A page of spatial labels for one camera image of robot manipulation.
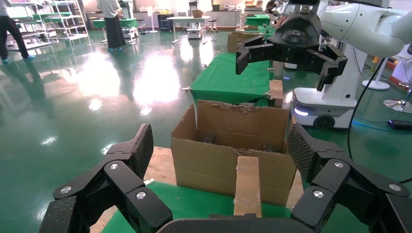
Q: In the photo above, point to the brown basket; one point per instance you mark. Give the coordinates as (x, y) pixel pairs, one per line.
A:
(197, 13)

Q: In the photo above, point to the small green covered table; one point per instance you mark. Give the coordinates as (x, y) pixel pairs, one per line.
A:
(257, 20)
(127, 22)

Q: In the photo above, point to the white round floor stand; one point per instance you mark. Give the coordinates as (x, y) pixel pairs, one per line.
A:
(376, 84)

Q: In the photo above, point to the white standing fan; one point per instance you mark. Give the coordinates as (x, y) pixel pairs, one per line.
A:
(152, 19)

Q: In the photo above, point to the green tablecloth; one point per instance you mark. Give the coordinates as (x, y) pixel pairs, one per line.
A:
(186, 205)

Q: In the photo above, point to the black power adapter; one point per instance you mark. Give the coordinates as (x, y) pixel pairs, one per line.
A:
(400, 124)

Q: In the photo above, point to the brown closed carton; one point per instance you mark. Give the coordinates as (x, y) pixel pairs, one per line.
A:
(238, 40)

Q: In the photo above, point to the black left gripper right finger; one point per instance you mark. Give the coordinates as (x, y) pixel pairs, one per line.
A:
(347, 196)

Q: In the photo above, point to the brown cardboard box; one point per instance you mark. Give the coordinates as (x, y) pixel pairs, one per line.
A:
(248, 189)

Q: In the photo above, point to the large open cardboard carton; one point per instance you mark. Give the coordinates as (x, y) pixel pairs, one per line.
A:
(206, 167)

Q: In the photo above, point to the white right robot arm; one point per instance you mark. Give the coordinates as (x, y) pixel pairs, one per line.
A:
(363, 29)

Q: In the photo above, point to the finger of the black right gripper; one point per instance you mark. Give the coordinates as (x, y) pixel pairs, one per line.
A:
(331, 64)
(254, 51)

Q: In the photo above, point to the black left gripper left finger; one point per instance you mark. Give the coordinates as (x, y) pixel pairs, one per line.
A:
(96, 199)

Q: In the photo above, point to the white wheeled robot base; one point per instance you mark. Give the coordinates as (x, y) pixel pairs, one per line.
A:
(334, 96)

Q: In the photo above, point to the black bar stool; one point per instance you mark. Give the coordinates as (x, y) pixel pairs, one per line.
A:
(212, 25)

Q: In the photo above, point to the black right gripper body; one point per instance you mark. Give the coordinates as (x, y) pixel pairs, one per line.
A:
(296, 38)

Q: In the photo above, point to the tan flat box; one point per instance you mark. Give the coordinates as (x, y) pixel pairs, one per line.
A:
(276, 91)

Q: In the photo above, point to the silver binder clip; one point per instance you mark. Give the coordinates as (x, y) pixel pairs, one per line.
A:
(187, 89)

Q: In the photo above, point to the person in black skirt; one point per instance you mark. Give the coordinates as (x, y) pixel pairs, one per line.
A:
(112, 25)

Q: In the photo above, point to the person in black trousers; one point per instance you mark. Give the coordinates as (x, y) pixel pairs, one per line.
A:
(9, 29)

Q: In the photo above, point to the white long table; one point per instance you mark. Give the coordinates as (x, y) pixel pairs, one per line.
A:
(188, 18)

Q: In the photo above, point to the chrome stool base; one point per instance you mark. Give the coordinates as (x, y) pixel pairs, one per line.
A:
(399, 105)

